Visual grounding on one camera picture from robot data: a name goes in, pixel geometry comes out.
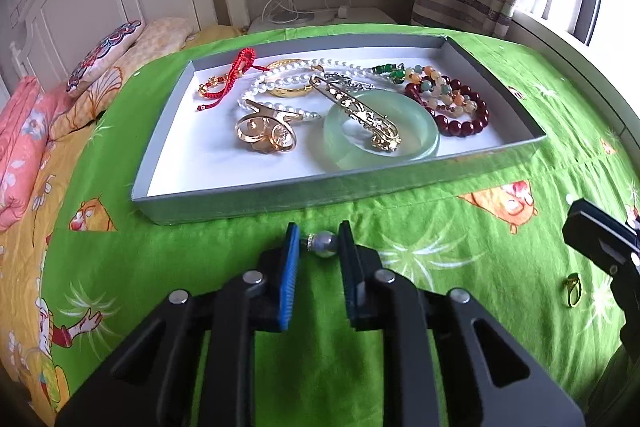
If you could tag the pink floral quilt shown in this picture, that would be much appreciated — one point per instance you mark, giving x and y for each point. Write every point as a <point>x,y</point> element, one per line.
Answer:
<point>25,142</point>

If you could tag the embroidered floral pillow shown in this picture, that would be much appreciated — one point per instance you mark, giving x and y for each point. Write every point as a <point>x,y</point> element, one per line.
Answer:
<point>102,57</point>

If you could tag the gold bangle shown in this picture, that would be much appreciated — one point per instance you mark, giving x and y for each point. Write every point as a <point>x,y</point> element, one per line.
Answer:
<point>287,93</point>

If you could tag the yellow floral pillow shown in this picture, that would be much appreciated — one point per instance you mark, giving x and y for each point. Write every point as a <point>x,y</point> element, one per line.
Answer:
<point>155,37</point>

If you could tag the gold scarf clip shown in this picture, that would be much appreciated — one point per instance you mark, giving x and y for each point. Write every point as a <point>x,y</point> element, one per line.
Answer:
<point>260,132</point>

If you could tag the window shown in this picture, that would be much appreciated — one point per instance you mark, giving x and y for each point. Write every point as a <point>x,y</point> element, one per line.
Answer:
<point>615,7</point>

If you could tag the white nightstand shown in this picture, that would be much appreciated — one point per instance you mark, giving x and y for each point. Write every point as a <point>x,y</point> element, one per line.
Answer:
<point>370,17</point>

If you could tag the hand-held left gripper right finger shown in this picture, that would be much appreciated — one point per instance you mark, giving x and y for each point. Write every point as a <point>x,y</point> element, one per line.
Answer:
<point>348,269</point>

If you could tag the silver brooch with pearl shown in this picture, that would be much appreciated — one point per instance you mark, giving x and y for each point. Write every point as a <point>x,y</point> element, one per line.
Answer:
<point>347,82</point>

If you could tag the grey jewelry box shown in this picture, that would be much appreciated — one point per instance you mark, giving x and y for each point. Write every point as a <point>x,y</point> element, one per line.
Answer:
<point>225,202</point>

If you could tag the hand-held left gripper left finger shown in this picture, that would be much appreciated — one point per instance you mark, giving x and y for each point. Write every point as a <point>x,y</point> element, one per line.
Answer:
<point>287,279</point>

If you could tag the green bead pendant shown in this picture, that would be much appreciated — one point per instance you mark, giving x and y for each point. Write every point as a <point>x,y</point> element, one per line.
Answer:
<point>395,74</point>

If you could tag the gold safety pin brooch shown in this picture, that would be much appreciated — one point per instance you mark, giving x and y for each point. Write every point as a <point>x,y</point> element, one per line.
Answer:
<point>360,112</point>

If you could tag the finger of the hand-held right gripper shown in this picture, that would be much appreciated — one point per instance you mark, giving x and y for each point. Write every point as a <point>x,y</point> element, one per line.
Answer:
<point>600,237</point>

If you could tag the yellow bedsheet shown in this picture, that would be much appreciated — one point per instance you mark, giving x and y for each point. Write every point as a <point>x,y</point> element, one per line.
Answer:
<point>30,257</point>

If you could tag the pale green jade bangle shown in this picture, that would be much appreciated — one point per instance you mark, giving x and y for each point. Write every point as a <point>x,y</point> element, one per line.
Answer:
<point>340,147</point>

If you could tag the grey pearl pendant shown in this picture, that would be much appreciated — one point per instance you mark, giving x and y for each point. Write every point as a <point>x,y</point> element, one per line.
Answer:
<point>324,244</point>

